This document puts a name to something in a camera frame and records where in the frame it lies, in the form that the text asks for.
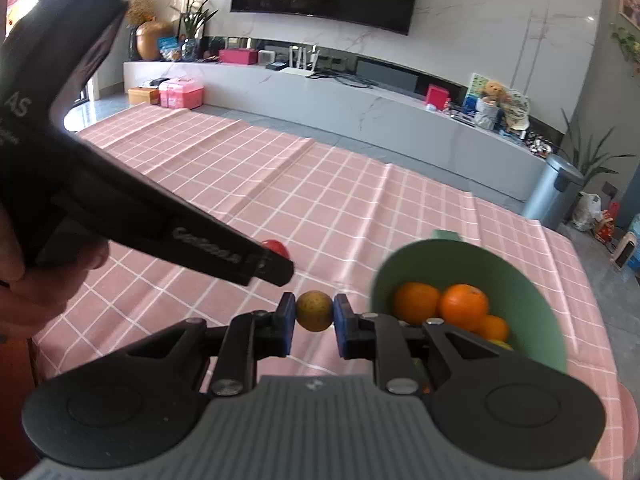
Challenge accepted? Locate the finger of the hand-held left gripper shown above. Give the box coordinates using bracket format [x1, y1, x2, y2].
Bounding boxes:
[248, 246, 296, 287]

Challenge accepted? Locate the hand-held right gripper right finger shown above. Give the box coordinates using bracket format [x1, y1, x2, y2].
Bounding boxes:
[333, 292, 507, 396]

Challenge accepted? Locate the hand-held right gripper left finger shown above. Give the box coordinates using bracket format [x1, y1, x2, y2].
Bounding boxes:
[117, 292, 297, 397]

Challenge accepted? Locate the small red fruit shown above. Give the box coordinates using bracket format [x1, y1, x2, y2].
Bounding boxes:
[261, 239, 290, 261]

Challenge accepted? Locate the small brown fruit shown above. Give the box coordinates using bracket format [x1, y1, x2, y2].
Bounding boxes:
[296, 290, 335, 332]

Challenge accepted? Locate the orange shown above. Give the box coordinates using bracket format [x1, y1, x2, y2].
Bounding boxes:
[472, 314, 511, 344]
[439, 284, 490, 334]
[391, 282, 442, 326]

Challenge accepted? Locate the green colander bowl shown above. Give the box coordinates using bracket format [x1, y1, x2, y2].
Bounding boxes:
[369, 230, 569, 376]

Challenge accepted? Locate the person's left hand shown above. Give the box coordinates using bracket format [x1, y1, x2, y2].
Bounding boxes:
[0, 207, 111, 347]

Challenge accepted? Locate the pink checked tablecloth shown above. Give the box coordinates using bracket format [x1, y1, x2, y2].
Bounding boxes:
[30, 105, 624, 461]

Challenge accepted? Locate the orange cardboard box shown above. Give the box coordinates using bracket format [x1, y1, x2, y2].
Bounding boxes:
[127, 86, 161, 107]

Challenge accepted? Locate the large pink storage box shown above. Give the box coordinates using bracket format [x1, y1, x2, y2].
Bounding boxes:
[159, 77, 205, 110]

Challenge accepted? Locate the brown round vase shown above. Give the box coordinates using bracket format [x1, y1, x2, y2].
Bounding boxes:
[136, 19, 174, 61]

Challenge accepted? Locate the white marble media console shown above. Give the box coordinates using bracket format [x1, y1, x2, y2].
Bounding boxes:
[122, 57, 557, 206]

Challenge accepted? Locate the magenta flat box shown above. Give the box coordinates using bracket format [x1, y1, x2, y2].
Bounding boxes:
[218, 47, 260, 66]

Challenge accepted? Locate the spiky potted plant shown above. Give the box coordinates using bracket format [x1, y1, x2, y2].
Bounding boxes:
[170, 0, 229, 62]

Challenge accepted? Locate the white router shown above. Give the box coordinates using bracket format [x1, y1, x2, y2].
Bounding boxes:
[280, 45, 319, 79]

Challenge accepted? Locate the small red box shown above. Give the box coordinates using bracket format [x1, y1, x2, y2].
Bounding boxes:
[425, 85, 450, 111]

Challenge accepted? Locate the grey blue trash can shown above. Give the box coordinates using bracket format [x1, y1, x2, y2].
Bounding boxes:
[520, 154, 586, 231]

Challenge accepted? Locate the teddy bear plush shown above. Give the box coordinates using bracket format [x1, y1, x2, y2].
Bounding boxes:
[475, 80, 506, 129]

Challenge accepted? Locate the white plastic bag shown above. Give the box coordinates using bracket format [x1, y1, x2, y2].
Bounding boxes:
[571, 192, 604, 232]

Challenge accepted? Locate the floral sun hat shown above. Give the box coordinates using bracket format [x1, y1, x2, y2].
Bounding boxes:
[502, 104, 531, 131]

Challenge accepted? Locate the colourful picture board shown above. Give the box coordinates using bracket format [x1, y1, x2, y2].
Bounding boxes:
[465, 72, 531, 134]

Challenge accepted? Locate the red decorative ornament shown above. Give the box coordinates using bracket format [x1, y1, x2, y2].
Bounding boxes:
[592, 205, 621, 244]

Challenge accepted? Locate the pink plastic stool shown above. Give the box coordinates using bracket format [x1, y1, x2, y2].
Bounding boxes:
[612, 232, 639, 269]

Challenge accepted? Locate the long leaf potted plant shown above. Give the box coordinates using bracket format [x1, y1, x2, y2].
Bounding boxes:
[557, 107, 637, 187]

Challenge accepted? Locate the trailing green plant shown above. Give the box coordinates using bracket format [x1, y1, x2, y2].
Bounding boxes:
[610, 22, 640, 79]

